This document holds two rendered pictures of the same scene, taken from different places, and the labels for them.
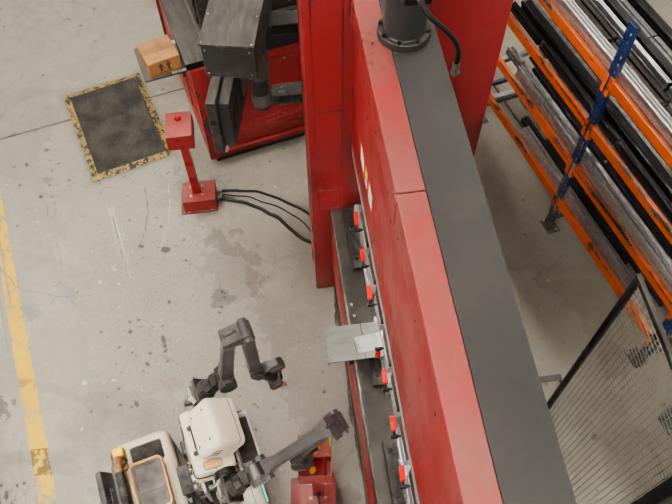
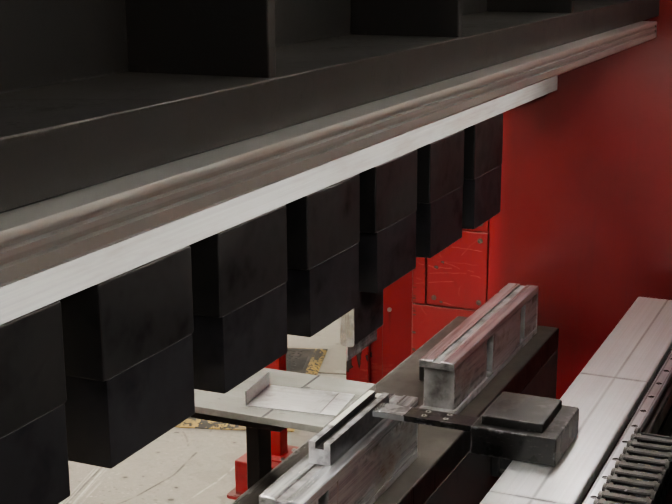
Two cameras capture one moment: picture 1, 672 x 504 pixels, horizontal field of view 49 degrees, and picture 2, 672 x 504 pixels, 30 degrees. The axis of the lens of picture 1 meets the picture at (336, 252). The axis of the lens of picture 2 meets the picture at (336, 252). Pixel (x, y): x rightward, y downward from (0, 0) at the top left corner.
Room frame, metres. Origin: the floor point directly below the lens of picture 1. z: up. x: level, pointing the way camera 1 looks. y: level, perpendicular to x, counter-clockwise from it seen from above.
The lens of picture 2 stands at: (0.07, -1.04, 1.61)
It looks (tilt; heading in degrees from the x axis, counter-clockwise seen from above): 14 degrees down; 31
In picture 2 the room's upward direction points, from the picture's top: straight up
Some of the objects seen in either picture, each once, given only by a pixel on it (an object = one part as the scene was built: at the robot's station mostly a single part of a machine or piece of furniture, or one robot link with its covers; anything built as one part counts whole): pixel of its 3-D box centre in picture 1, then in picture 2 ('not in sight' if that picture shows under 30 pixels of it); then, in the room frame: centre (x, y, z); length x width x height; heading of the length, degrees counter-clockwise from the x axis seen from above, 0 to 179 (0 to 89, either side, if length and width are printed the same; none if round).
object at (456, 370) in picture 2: (366, 248); (483, 344); (2.00, -0.16, 0.92); 0.50 x 0.06 x 0.10; 7
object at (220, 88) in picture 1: (228, 96); not in sight; (2.60, 0.54, 1.42); 0.45 x 0.12 x 0.36; 175
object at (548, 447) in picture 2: not in sight; (469, 417); (1.47, -0.38, 1.01); 0.26 x 0.12 x 0.05; 97
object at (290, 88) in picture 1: (296, 112); not in sight; (2.71, 0.21, 1.18); 0.40 x 0.24 x 0.07; 7
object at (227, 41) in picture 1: (245, 74); not in sight; (2.64, 0.44, 1.53); 0.51 x 0.25 x 0.85; 175
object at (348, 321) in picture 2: not in sight; (362, 316); (1.45, -0.23, 1.13); 0.10 x 0.02 x 0.10; 7
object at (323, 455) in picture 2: not in sight; (350, 426); (1.42, -0.23, 0.99); 0.20 x 0.03 x 0.03; 7
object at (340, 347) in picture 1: (354, 342); (264, 394); (1.43, -0.08, 1.00); 0.26 x 0.18 x 0.01; 97
